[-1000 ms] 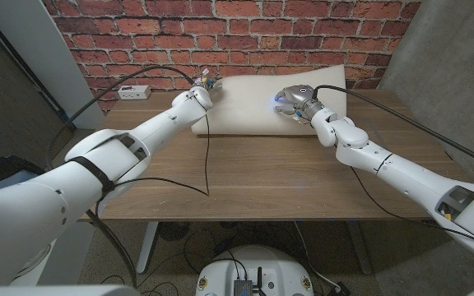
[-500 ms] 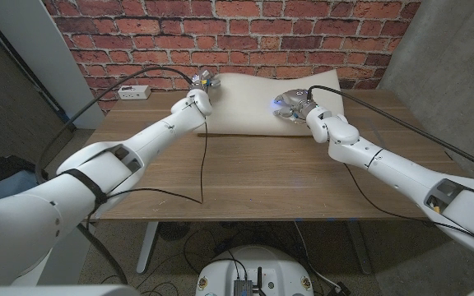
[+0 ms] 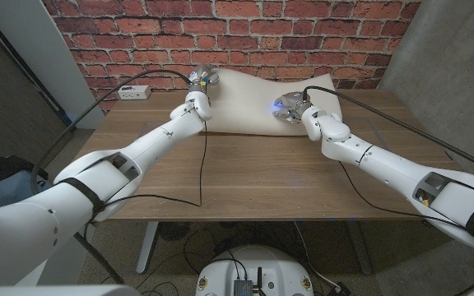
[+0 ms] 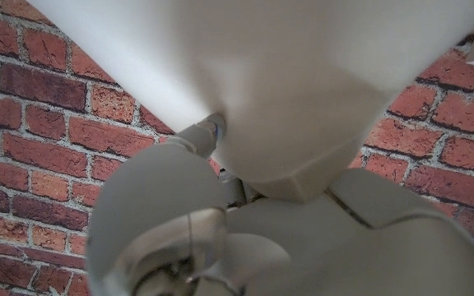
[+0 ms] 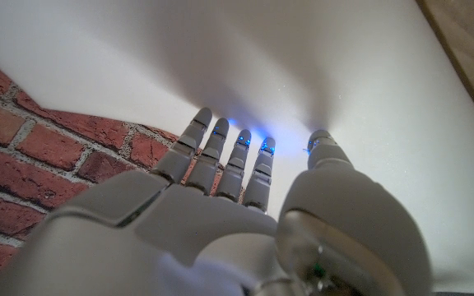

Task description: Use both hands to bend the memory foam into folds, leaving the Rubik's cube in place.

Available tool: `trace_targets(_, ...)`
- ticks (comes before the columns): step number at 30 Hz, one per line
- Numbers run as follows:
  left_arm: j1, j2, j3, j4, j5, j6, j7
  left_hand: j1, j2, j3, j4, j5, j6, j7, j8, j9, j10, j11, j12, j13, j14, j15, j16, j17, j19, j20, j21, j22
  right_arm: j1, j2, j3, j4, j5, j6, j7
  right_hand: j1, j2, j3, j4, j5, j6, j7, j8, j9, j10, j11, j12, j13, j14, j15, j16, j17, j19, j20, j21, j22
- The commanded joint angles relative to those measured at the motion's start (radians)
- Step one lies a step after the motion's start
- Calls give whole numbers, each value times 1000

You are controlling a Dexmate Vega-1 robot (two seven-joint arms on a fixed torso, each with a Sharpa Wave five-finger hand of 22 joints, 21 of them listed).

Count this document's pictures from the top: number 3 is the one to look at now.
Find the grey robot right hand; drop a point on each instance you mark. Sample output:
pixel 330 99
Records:
pixel 292 103

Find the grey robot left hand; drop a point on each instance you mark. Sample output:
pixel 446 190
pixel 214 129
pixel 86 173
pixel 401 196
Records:
pixel 202 78

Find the cream memory foam sheet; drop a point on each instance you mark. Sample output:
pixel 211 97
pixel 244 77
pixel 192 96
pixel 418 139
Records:
pixel 245 107

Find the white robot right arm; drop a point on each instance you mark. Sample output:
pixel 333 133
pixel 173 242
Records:
pixel 385 164

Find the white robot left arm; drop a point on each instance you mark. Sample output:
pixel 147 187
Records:
pixel 97 172

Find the red brick print backdrop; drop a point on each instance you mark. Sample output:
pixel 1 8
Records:
pixel 237 41

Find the white power strip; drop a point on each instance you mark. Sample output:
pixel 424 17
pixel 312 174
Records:
pixel 134 92

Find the black round fan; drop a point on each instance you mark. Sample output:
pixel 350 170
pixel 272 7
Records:
pixel 173 231

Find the white metal table leg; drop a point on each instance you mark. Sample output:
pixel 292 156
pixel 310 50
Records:
pixel 359 246
pixel 147 246

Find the white robot torso base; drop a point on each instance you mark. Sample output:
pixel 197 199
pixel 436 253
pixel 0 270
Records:
pixel 257 263

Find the black stub antenna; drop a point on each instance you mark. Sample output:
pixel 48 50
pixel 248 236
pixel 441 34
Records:
pixel 259 279

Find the small grey electronics box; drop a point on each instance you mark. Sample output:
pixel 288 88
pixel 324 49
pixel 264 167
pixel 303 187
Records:
pixel 243 288

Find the black cloth bag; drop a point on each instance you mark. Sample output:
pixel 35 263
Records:
pixel 2 164

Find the blue storage bin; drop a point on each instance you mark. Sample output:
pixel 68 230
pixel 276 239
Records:
pixel 6 188

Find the white wall panel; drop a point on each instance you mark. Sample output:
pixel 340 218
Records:
pixel 35 41

